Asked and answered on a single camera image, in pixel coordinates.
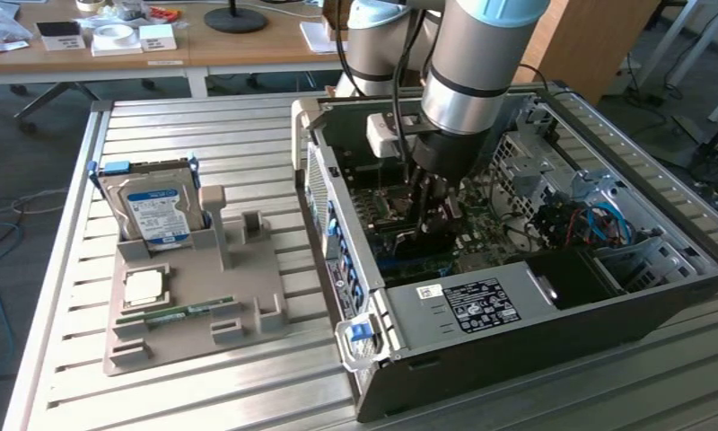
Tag silver drive cage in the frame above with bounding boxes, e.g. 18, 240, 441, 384
490, 129, 695, 293

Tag wooden desk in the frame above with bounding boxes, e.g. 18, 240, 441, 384
0, 0, 360, 86

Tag wooden cabinet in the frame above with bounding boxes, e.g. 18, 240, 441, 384
511, 0, 663, 104

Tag white tape roll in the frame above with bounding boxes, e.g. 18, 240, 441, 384
94, 23, 137, 46

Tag white labelled box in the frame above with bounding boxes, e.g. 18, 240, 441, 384
137, 23, 176, 52

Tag black cable behind case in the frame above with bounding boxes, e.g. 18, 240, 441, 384
515, 63, 550, 92

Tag clear plastic bag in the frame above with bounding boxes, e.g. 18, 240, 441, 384
0, 0, 34, 42

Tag white table frame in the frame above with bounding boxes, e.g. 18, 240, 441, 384
633, 0, 718, 123

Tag grey power supply unit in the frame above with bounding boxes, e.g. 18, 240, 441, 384
385, 262, 561, 351

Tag green GPU card black cooler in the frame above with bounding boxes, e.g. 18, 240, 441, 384
374, 210, 459, 270

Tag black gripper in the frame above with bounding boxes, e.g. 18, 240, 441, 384
406, 129, 489, 194

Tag orange small parts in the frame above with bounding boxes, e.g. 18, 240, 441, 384
148, 5, 184, 23

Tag black round lamp base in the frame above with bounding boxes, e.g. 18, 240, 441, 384
202, 0, 270, 34

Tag white paper stack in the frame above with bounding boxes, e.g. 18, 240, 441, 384
300, 20, 344, 56

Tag blue disk wire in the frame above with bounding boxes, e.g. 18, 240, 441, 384
585, 203, 634, 247

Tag green motherboard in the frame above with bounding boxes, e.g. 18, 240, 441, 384
349, 165, 551, 277

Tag blue case latch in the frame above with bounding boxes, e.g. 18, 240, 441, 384
345, 320, 375, 345

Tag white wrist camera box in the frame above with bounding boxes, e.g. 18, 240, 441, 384
365, 112, 441, 159

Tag flat white box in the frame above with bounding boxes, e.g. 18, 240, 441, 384
89, 35, 144, 57

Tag black and white box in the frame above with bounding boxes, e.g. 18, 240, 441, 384
36, 21, 88, 52

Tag black grey PC case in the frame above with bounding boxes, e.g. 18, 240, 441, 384
290, 80, 718, 423

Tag black camera cable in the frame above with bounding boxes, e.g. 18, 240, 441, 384
333, 8, 430, 180

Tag green RAM stick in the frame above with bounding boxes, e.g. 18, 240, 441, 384
116, 295, 236, 322

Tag grey parts rack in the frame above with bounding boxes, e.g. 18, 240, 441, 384
102, 183, 292, 377

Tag white floor cable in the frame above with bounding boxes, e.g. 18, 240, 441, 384
0, 188, 70, 216

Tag CPU socket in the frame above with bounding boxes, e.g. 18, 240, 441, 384
381, 187, 418, 215

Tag silver CPU chip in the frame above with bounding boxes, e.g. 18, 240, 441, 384
124, 269, 165, 307

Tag hard disk blue caddy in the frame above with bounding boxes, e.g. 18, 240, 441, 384
88, 156, 204, 251

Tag blue card retainer strip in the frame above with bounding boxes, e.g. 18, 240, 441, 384
325, 200, 368, 312

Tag blue expansion slot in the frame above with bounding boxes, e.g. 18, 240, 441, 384
374, 258, 450, 272

